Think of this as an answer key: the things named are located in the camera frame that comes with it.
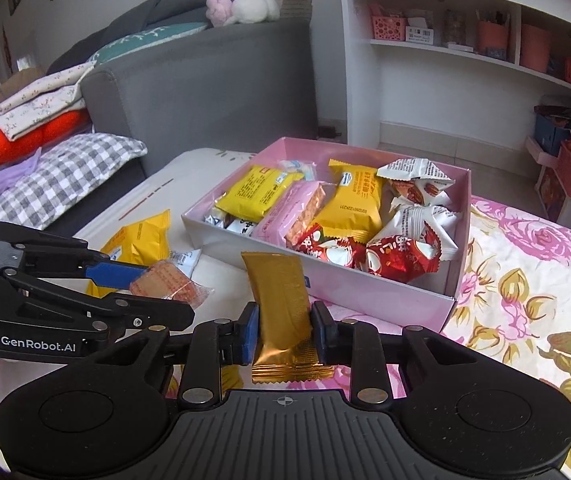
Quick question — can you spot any pile of snack bags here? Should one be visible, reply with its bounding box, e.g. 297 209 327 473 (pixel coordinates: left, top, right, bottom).
534 104 571 132

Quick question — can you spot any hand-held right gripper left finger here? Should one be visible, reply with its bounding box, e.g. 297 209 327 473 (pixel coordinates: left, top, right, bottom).
93 302 260 407

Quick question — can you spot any pink pen holder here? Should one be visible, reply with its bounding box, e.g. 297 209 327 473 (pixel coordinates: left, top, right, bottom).
475 19 511 57

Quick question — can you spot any pink cardboard box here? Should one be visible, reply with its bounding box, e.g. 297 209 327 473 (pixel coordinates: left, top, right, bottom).
180 136 472 332

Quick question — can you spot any pink wafer packet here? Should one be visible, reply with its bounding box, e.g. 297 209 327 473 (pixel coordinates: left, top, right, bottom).
252 180 337 251

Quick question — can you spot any tan cushion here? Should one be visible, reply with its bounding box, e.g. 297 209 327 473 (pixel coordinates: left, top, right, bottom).
0 67 47 107

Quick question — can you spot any pink plush toy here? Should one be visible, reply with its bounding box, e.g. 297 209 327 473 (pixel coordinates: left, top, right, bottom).
206 0 239 27

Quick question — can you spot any teal cushion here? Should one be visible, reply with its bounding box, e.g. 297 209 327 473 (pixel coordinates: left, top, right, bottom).
88 22 212 64

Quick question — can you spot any yellow snack packet red logo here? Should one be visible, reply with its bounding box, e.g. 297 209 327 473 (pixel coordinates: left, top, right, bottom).
214 164 307 224

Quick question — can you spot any folded floral quilt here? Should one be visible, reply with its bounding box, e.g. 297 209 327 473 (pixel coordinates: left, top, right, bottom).
0 62 97 142

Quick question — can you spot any white plush toy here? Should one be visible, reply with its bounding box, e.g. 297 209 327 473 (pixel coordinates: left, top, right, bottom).
232 0 281 24

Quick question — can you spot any small silver snack packet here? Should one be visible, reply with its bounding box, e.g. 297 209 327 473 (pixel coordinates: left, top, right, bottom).
203 211 231 231

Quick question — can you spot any white labelled box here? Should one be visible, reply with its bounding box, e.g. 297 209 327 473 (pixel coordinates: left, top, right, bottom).
405 25 437 45

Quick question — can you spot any clear jar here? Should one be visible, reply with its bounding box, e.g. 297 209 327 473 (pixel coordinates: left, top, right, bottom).
443 8 469 46

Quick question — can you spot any red white snack packet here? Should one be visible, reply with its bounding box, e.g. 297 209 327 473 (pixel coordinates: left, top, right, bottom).
364 222 442 285
293 224 366 269

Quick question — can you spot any white printed snack packet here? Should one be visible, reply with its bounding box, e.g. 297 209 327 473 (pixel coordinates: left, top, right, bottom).
384 203 462 262
375 156 457 206

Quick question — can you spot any dark grey cushion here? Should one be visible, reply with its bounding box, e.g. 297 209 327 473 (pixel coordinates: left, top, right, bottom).
47 0 166 75

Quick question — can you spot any clear orange cracker packet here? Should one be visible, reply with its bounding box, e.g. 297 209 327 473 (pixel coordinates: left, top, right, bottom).
130 259 215 309

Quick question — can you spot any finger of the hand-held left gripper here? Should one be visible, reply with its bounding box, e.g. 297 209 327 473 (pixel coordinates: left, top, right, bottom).
0 222 147 294
13 279 197 334

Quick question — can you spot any black white snack packet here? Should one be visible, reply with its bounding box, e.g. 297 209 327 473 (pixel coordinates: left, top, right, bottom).
226 216 259 239

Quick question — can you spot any yellow snack packet blue logo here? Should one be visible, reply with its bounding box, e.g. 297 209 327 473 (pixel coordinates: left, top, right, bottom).
314 158 385 243

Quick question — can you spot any grey checked pillow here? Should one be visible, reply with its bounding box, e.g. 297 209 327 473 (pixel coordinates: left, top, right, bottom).
0 132 149 232

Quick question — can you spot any small white blue candy packet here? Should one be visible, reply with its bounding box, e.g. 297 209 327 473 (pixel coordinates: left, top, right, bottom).
276 158 316 182

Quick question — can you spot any gold snack packet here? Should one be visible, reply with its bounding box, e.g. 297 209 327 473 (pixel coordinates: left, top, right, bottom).
240 251 337 386

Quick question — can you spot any pink perforated basket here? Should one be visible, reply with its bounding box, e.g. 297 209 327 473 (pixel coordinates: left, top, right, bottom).
371 15 409 41

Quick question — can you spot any white bookshelf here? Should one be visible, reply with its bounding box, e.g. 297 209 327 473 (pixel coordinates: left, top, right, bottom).
338 0 571 152

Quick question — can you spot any small white snack packet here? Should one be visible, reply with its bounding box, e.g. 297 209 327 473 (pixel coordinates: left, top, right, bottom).
167 248 202 279

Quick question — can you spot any purple cloth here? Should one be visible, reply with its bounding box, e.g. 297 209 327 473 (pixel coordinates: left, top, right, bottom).
0 154 42 197

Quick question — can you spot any floral cloth cover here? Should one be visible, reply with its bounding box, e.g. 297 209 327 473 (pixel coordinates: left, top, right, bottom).
73 147 571 473

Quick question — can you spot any grey sofa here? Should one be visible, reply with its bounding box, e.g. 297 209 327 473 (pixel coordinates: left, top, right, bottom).
46 0 317 233

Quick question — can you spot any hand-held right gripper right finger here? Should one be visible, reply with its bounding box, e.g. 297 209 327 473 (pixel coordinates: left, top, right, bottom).
310 301 476 404

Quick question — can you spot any blue storage box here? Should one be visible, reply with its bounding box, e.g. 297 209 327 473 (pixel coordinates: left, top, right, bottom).
534 112 571 156

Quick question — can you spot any orange pillow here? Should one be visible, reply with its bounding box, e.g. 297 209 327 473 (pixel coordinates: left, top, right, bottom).
0 109 92 167

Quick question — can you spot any white printed box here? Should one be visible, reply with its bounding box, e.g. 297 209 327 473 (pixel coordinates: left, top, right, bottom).
535 165 571 237

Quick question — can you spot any plain pink cup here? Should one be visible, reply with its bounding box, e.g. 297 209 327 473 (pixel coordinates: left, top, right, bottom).
520 23 553 72

